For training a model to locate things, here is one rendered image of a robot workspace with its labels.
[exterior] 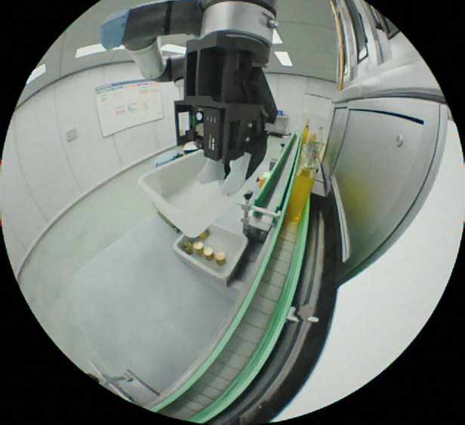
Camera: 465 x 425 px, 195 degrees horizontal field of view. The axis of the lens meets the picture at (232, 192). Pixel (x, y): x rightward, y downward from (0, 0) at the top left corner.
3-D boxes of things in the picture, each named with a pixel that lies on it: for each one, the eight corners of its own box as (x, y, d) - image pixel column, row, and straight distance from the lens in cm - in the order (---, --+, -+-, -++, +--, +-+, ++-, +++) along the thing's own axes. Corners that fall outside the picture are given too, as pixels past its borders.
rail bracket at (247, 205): (273, 234, 45) (283, 205, 36) (228, 217, 48) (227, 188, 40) (275, 227, 47) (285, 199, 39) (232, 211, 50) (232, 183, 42)
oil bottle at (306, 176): (297, 223, 52) (318, 170, 40) (282, 219, 51) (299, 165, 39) (298, 214, 56) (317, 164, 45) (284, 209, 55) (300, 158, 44)
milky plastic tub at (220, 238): (226, 287, 50) (226, 281, 41) (177, 257, 57) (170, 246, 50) (248, 249, 56) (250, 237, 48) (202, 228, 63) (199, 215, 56)
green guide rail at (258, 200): (254, 217, 49) (257, 199, 43) (251, 216, 49) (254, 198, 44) (295, 133, 211) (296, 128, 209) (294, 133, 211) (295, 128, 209)
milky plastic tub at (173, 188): (147, 210, 35) (133, 179, 31) (210, 172, 44) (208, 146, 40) (194, 257, 23) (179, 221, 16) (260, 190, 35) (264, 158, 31)
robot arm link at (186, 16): (170, 14, 36) (176, -14, 27) (225, 15, 38) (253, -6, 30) (167, 44, 33) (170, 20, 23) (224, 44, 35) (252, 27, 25)
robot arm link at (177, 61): (183, 175, 69) (167, 63, 73) (212, 168, 71) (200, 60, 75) (186, 183, 58) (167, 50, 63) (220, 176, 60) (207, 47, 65)
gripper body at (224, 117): (176, 150, 17) (173, 44, 17) (220, 135, 23) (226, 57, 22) (226, 173, 12) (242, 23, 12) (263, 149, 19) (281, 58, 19)
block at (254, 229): (264, 244, 51) (268, 232, 45) (241, 235, 52) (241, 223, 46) (267, 236, 53) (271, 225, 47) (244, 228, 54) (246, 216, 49)
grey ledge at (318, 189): (318, 210, 78) (326, 194, 72) (303, 206, 76) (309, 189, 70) (314, 155, 163) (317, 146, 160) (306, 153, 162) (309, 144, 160)
